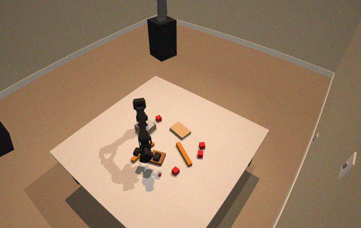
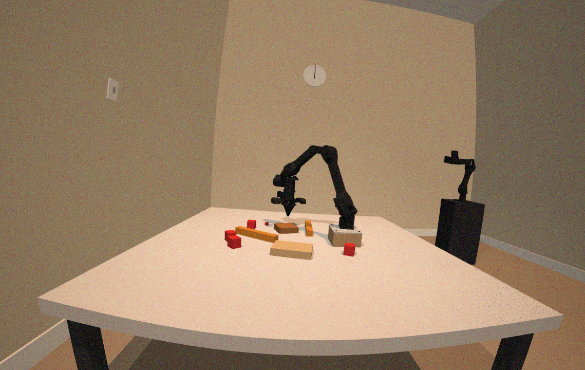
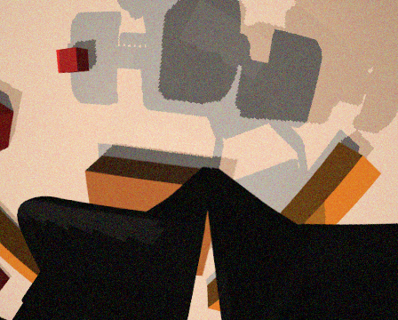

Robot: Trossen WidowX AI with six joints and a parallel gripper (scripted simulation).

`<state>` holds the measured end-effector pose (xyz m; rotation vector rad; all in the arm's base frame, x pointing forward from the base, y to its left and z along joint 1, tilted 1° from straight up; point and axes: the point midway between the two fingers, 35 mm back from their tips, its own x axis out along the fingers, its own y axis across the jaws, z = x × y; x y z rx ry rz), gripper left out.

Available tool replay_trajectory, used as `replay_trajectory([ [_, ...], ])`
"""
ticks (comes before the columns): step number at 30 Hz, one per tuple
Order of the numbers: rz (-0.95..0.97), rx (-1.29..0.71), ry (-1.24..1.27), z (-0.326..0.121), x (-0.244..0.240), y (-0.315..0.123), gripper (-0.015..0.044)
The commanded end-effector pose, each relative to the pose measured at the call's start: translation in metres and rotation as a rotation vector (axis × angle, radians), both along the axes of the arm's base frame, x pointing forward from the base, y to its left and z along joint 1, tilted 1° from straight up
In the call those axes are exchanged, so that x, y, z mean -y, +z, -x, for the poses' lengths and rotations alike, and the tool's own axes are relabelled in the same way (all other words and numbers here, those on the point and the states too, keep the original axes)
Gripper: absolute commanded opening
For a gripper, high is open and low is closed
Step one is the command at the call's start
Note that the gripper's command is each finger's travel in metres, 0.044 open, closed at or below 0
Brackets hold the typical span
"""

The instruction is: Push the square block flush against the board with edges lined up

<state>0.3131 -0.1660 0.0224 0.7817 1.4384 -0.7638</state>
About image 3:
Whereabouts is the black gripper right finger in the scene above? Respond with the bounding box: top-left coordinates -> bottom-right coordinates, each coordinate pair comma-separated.
209,167 -> 398,320

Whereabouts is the orange board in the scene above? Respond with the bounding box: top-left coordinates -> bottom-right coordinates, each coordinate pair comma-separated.
0,210 -> 40,282
207,142 -> 381,310

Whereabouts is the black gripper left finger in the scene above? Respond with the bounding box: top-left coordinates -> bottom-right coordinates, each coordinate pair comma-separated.
17,167 -> 213,320

